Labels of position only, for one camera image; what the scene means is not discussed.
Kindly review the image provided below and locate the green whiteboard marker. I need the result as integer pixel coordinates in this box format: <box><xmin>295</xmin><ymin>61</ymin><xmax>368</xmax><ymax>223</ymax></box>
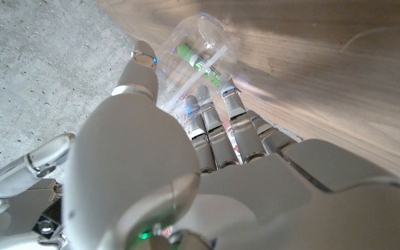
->
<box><xmin>176</xmin><ymin>42</ymin><xmax>222</xmax><ymax>88</ymax></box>

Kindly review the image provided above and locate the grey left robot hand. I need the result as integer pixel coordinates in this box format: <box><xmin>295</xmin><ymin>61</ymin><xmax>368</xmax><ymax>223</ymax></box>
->
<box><xmin>60</xmin><ymin>40</ymin><xmax>400</xmax><ymax>250</ymax></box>

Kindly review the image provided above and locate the clear plastic bottle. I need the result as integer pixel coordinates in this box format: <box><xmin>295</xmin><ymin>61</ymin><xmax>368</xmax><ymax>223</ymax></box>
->
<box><xmin>156</xmin><ymin>12</ymin><xmax>239</xmax><ymax>114</ymax></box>

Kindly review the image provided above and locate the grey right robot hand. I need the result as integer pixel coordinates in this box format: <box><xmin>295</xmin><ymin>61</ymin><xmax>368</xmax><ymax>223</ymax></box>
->
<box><xmin>0</xmin><ymin>133</ymin><xmax>76</xmax><ymax>250</ymax></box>

